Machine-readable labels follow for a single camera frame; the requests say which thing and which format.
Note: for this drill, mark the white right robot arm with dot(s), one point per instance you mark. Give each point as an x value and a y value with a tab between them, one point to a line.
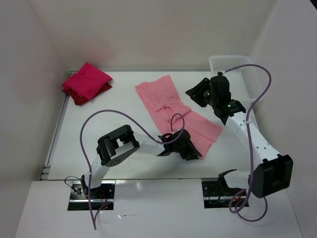
271	171

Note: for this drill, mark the magenta t shirt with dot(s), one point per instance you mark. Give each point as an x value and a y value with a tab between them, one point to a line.
87	81

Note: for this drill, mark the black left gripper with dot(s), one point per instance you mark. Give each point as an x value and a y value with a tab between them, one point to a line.
191	152

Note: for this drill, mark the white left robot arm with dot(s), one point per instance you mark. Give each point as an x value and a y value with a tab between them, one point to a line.
118	145

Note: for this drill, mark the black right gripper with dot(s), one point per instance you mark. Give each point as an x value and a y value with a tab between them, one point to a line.
195	92

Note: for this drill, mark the white plastic basket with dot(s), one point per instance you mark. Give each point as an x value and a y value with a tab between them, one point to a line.
244	83

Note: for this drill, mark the light pink t shirt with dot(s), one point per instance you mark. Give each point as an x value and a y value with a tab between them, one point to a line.
162	101

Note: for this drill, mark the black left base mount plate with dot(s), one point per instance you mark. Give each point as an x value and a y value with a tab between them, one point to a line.
104	195

